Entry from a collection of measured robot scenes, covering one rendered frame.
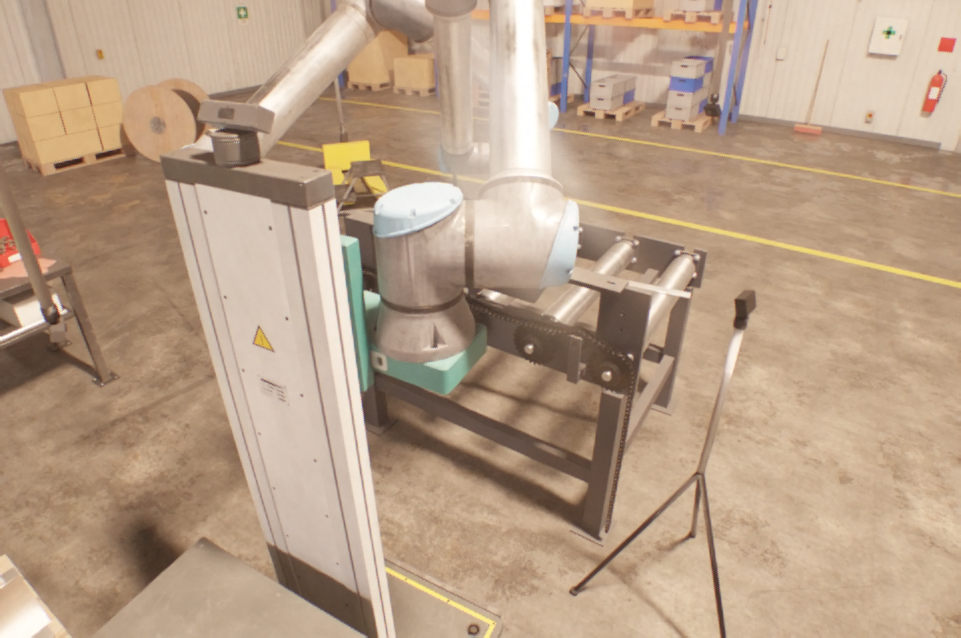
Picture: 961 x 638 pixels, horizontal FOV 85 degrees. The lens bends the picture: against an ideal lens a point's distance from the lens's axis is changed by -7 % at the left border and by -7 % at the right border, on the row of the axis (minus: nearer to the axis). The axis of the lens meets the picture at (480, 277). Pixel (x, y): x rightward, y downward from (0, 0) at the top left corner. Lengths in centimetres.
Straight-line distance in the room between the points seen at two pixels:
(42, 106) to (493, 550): 773
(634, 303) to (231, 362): 122
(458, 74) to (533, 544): 186
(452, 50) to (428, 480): 196
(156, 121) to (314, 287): 750
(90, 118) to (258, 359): 801
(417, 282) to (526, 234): 19
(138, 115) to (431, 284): 769
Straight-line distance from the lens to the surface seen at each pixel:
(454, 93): 145
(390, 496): 271
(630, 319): 191
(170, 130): 828
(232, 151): 94
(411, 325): 97
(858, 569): 286
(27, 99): 878
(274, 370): 111
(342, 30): 149
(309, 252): 88
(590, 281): 186
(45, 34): 1161
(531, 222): 91
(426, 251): 90
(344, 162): 695
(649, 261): 287
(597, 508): 247
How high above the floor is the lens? 203
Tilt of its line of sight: 28 degrees down
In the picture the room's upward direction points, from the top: straight up
